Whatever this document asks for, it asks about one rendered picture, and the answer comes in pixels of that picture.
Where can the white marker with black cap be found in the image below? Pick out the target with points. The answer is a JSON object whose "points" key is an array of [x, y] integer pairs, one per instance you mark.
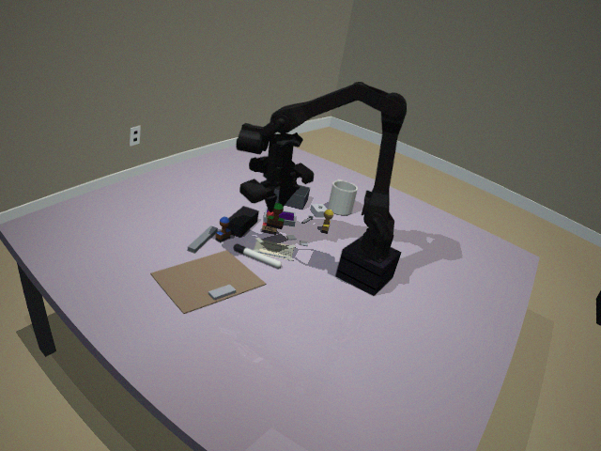
{"points": [[250, 253]]}

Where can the red-handled rubber stamp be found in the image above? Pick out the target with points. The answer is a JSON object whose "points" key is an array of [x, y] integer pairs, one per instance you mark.
{"points": [[268, 229]]}

